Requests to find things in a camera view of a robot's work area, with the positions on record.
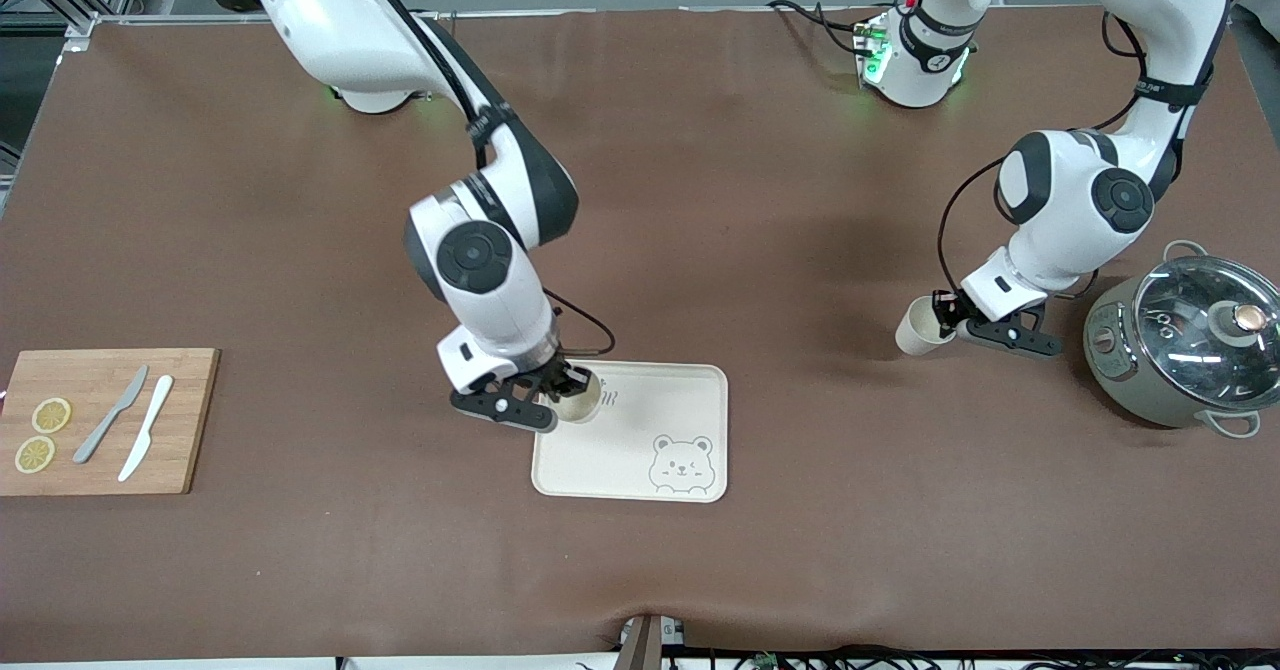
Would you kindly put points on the brown table mat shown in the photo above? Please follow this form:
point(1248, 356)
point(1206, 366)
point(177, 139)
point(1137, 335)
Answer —
point(640, 200)

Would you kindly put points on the bamboo cutting board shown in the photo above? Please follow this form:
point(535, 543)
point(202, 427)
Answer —
point(100, 470)

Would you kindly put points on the cream tray with bear print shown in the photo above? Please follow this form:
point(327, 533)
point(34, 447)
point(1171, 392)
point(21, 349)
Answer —
point(620, 460)

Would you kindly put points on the lemon slice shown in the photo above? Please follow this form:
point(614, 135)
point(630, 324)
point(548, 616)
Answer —
point(51, 415)
point(35, 455)

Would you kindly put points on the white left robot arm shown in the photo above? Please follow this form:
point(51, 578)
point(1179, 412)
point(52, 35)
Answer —
point(1070, 200)

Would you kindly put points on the glass pot lid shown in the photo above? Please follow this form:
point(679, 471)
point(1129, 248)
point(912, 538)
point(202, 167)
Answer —
point(1180, 330)

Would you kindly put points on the grey plastic knife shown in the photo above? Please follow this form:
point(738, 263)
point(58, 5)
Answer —
point(112, 413)

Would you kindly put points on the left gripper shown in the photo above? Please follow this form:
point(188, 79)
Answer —
point(948, 307)

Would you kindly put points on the metal camera stand bracket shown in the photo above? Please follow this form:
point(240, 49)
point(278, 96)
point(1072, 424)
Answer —
point(640, 650)

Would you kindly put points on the grey pot with glass lid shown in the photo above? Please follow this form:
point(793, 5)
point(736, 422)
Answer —
point(1120, 370)

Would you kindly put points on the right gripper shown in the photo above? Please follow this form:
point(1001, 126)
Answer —
point(556, 378)

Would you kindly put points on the cream paper cup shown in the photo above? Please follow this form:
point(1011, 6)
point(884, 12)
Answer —
point(582, 408)
point(915, 335)

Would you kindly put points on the aluminium frame profile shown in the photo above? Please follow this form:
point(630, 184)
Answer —
point(95, 20)

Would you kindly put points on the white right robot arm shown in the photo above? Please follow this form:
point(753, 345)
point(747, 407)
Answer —
point(330, 20)

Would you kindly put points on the white plastic knife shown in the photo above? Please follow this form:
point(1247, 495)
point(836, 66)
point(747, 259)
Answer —
point(146, 425)

